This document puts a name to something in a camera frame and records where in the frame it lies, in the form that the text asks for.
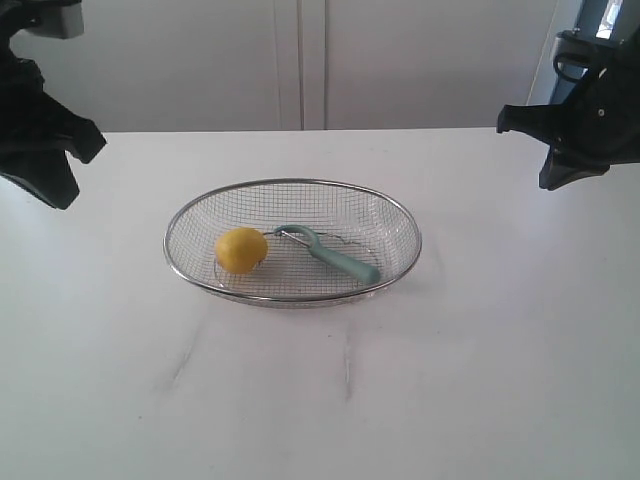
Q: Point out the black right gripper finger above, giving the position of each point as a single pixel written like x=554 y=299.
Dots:
x=562 y=168
x=541 y=122

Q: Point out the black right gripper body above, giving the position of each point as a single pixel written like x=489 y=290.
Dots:
x=597 y=124

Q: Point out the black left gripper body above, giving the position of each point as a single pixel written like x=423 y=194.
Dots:
x=27 y=121

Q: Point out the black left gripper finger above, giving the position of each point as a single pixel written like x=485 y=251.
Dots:
x=46 y=175
x=77 y=135

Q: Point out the yellow lemon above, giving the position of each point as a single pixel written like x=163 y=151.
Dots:
x=238 y=251

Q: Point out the teal handled peeler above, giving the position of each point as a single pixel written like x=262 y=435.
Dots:
x=363 y=272

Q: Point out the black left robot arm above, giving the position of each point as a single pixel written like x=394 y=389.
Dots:
x=15 y=30

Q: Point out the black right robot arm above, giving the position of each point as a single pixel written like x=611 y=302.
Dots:
x=625 y=28

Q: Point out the oval steel mesh basket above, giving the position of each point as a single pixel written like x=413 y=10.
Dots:
x=357 y=221

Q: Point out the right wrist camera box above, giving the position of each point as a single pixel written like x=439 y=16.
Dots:
x=573 y=53

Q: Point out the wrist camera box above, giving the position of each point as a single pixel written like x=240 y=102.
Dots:
x=60 y=19
x=573 y=53

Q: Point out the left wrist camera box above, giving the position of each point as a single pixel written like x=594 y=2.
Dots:
x=60 y=19

